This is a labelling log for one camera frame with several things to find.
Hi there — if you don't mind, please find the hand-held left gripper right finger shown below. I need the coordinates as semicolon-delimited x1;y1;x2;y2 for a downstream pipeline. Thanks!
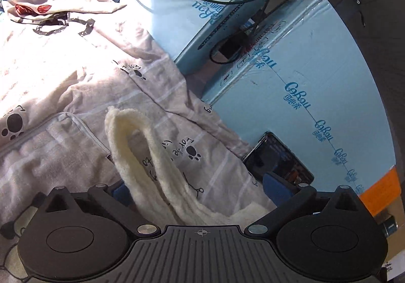
244;172;365;239

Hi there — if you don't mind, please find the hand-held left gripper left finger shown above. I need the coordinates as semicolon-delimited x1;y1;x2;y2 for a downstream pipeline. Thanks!
39;182;162;239

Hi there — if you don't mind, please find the cream fleece garment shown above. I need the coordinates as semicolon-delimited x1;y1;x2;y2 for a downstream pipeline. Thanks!
104;106;279;227

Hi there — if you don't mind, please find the black smartphone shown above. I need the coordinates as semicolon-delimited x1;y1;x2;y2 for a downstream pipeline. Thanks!
242;132;314;189

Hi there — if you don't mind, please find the orange cardboard box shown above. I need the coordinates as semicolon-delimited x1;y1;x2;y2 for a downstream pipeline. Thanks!
357;167;397;217

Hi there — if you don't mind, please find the dark blue vacuum bottle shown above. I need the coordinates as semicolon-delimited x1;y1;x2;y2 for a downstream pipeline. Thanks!
383;215;398;238

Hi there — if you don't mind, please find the cartoon printed bedsheet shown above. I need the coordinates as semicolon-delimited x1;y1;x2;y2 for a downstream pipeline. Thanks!
0;1;279;283

